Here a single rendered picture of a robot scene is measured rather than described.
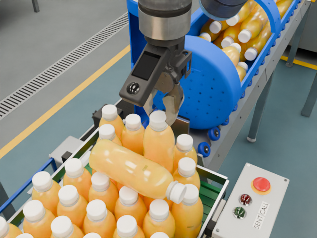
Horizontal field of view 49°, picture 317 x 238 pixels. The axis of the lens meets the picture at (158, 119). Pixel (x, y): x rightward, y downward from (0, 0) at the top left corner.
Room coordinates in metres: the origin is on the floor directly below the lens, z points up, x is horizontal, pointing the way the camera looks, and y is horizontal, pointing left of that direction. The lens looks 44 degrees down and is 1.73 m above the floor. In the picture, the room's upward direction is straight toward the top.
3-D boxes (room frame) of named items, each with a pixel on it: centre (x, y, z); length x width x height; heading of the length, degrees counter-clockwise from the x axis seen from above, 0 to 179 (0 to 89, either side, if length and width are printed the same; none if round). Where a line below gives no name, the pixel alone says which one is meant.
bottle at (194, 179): (0.50, -0.06, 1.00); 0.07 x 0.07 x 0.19
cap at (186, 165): (0.50, -0.06, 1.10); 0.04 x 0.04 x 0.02
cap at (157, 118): (0.54, 0.00, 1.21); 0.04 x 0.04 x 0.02
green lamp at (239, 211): (0.38, -0.16, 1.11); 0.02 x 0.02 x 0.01
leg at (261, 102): (1.61, -0.62, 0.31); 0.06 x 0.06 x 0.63; 61
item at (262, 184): (0.45, -0.22, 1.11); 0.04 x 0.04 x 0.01
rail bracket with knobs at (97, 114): (0.79, 0.15, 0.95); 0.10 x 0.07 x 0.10; 61
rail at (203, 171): (0.66, -0.01, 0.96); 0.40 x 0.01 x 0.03; 61
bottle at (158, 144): (0.54, 0.00, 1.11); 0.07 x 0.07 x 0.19
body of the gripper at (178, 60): (0.56, -0.01, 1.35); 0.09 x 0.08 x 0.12; 150
